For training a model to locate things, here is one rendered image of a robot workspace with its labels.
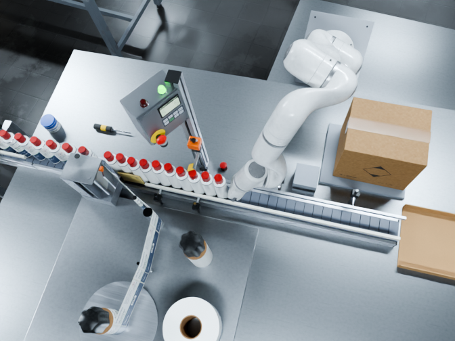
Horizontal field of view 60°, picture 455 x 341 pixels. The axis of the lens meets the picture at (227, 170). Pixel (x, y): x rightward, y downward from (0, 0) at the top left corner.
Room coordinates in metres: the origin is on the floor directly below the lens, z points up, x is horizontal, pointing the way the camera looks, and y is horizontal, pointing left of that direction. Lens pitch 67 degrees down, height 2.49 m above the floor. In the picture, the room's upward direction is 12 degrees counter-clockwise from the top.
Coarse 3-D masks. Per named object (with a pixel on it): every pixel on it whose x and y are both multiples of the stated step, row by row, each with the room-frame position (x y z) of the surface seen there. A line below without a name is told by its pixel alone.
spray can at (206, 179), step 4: (204, 172) 0.61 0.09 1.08; (204, 176) 0.59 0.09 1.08; (208, 176) 0.59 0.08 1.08; (212, 176) 0.60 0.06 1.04; (200, 180) 0.60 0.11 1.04; (204, 180) 0.58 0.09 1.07; (208, 180) 0.58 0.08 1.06; (212, 180) 0.59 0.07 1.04; (204, 184) 0.58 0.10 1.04; (208, 184) 0.57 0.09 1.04; (212, 184) 0.58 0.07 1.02; (204, 188) 0.58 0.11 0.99; (208, 188) 0.57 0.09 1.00; (212, 188) 0.57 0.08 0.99; (208, 192) 0.57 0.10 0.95; (212, 192) 0.57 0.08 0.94; (212, 196) 0.57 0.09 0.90
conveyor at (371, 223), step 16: (48, 160) 0.92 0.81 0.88; (256, 192) 0.55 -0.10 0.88; (272, 208) 0.47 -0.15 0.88; (288, 208) 0.45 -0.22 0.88; (304, 208) 0.44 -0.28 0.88; (320, 208) 0.42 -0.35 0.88; (320, 224) 0.36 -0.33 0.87; (352, 224) 0.33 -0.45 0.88; (368, 224) 0.32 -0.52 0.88; (384, 224) 0.31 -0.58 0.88
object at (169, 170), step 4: (168, 164) 0.67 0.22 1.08; (164, 168) 0.66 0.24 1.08; (168, 168) 0.66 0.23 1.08; (172, 168) 0.66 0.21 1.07; (164, 172) 0.67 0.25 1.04; (168, 172) 0.65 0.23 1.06; (172, 172) 0.65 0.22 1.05; (168, 176) 0.64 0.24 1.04; (172, 176) 0.64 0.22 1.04; (172, 180) 0.64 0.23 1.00; (176, 180) 0.64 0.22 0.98; (172, 184) 0.65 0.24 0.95; (176, 184) 0.64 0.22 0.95; (176, 188) 0.64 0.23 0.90; (180, 188) 0.64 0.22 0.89
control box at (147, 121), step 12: (156, 72) 0.81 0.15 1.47; (144, 84) 0.78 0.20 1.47; (156, 84) 0.77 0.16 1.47; (132, 96) 0.74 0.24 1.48; (144, 96) 0.73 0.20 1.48; (156, 96) 0.72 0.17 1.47; (168, 96) 0.72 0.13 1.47; (180, 96) 0.73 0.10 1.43; (132, 108) 0.70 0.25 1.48; (144, 108) 0.69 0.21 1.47; (156, 108) 0.69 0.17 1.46; (132, 120) 0.72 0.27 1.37; (144, 120) 0.66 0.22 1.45; (156, 120) 0.68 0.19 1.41; (180, 120) 0.72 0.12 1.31; (144, 132) 0.66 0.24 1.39; (156, 132) 0.67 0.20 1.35; (168, 132) 0.69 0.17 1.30
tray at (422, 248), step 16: (416, 208) 0.35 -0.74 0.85; (416, 224) 0.29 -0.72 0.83; (432, 224) 0.27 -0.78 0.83; (448, 224) 0.26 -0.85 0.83; (400, 240) 0.24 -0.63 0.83; (416, 240) 0.22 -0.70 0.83; (432, 240) 0.21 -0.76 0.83; (448, 240) 0.20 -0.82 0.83; (400, 256) 0.17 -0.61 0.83; (416, 256) 0.16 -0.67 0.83; (432, 256) 0.15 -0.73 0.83; (448, 256) 0.13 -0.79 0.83; (432, 272) 0.09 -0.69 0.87; (448, 272) 0.08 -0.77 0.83
